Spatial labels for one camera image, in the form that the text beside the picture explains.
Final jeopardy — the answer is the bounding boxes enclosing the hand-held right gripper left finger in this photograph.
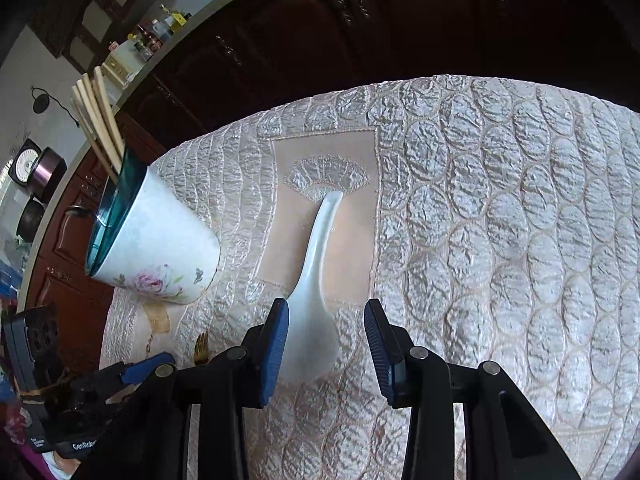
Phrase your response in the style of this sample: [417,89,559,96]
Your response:
[75,297,291,480]

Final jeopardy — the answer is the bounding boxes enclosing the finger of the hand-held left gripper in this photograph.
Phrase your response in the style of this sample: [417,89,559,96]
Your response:
[97,352,176,404]

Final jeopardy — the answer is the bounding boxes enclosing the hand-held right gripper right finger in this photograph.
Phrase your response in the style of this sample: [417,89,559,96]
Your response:
[363,298,583,480]

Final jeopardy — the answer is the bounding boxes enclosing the white ceramic spoon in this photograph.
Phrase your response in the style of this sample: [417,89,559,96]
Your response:
[277,191,346,386]

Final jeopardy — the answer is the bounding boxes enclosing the white floral cup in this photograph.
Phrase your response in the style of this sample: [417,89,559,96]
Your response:
[84,147,221,306]

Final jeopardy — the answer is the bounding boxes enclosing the gold metal fork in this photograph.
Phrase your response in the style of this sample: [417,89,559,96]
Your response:
[192,332,211,367]

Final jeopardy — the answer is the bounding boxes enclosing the quilted satin tablecloth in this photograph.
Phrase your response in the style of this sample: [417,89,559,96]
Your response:
[99,74,640,480]

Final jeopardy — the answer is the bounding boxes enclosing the black cooking pot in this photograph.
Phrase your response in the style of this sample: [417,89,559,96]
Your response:
[15,197,48,241]

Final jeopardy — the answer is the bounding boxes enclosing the dark purple pot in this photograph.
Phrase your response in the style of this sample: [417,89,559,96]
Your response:
[30,146,68,201]

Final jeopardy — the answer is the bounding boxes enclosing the dial kitchen scale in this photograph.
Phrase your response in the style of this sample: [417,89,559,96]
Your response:
[7,138,43,188]

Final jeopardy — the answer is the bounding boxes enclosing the small cream drawer box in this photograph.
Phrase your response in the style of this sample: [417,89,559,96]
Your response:
[101,42,142,88]

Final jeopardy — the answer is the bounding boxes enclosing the dark wooden base cabinets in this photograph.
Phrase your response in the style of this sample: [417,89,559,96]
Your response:
[120,0,640,151]

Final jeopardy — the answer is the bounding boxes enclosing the group of condiment bottles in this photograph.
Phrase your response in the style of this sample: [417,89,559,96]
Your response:
[127,4,193,61]

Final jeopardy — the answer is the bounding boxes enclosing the black wall cable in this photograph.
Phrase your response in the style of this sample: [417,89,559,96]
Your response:
[30,86,81,128]

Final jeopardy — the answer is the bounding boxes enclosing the wooden wall cabinet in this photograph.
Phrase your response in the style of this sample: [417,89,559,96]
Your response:
[30,0,196,73]

